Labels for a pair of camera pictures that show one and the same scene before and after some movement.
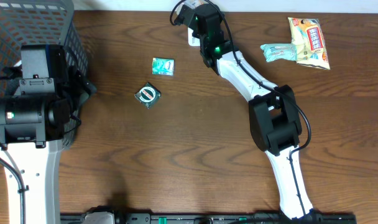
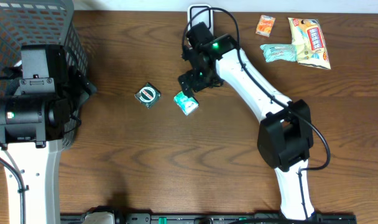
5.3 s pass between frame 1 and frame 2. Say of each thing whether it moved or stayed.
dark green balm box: stayed
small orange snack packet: moved
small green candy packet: moved
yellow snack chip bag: stayed
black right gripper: moved
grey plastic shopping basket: stayed
